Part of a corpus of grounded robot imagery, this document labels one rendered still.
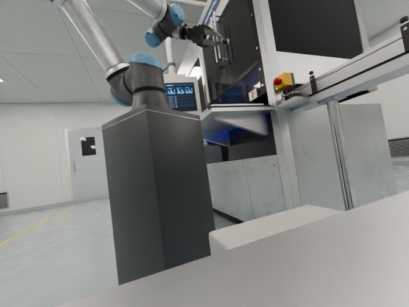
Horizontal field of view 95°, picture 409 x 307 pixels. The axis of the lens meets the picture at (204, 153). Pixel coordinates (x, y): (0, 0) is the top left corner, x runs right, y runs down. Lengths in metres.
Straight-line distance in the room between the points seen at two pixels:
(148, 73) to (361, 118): 1.48
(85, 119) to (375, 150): 6.53
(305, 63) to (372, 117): 0.70
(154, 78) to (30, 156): 6.38
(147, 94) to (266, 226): 0.59
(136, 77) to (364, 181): 1.53
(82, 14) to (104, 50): 0.12
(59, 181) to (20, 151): 1.21
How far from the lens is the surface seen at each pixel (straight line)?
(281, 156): 1.17
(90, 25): 0.90
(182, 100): 2.03
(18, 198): 7.03
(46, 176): 6.80
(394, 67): 1.00
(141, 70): 0.72
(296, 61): 1.41
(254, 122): 1.18
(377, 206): 0.21
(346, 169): 1.14
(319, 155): 1.35
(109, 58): 0.86
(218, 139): 1.60
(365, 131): 1.76
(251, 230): 0.17
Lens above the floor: 0.60
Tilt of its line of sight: 3 degrees up
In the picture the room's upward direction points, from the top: 8 degrees counter-clockwise
